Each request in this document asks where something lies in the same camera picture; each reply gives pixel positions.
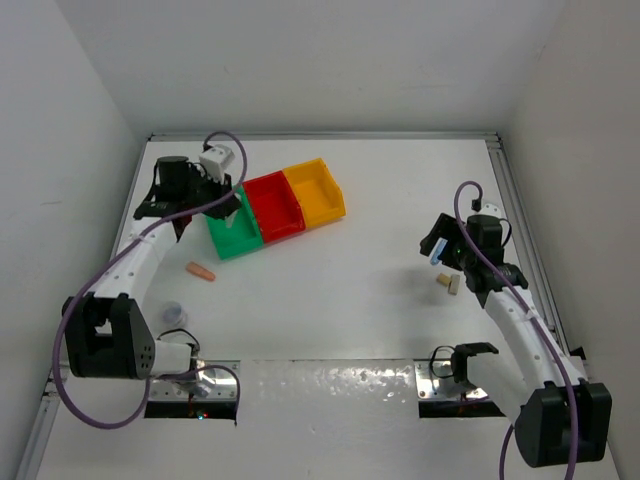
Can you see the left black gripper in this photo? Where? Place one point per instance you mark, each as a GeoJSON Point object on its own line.
{"type": "Point", "coordinates": [203, 177]}

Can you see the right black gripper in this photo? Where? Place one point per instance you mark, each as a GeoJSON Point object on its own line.
{"type": "Point", "coordinates": [446, 227]}

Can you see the blue correction tape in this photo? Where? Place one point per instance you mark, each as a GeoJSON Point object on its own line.
{"type": "Point", "coordinates": [435, 257]}

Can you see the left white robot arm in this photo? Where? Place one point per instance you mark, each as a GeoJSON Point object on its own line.
{"type": "Point", "coordinates": [107, 335]}

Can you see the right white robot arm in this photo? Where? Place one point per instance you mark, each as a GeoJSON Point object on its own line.
{"type": "Point", "coordinates": [558, 416]}

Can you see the yellow eraser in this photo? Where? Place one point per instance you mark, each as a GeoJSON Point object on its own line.
{"type": "Point", "coordinates": [443, 279]}

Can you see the white eraser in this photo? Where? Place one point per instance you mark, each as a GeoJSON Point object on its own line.
{"type": "Point", "coordinates": [454, 284]}

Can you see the green plastic bin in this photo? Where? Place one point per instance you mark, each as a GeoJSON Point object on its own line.
{"type": "Point", "coordinates": [241, 237]}

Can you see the red plastic bin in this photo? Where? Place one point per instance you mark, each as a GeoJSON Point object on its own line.
{"type": "Point", "coordinates": [275, 207]}

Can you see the clear tape roll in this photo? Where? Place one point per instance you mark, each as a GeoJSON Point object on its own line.
{"type": "Point", "coordinates": [174, 315]}

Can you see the yellow plastic bin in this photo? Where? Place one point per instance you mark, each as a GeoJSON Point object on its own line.
{"type": "Point", "coordinates": [318, 194]}

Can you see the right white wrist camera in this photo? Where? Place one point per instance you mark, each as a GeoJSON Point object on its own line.
{"type": "Point", "coordinates": [490, 209]}

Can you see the aluminium frame rail back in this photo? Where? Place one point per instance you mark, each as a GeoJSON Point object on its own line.
{"type": "Point", "coordinates": [368, 135]}

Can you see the aluminium frame rail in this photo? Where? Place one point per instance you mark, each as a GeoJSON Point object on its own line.
{"type": "Point", "coordinates": [523, 240]}
{"type": "Point", "coordinates": [368, 135]}

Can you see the aluminium frame rail right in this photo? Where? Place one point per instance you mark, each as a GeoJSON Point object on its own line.
{"type": "Point", "coordinates": [523, 240]}

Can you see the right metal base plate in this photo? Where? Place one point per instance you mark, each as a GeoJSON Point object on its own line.
{"type": "Point", "coordinates": [433, 383]}

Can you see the metal base plate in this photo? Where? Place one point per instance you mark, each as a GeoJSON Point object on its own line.
{"type": "Point", "coordinates": [433, 383]}
{"type": "Point", "coordinates": [214, 381]}

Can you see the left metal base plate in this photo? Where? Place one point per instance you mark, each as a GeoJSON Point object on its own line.
{"type": "Point", "coordinates": [214, 381]}

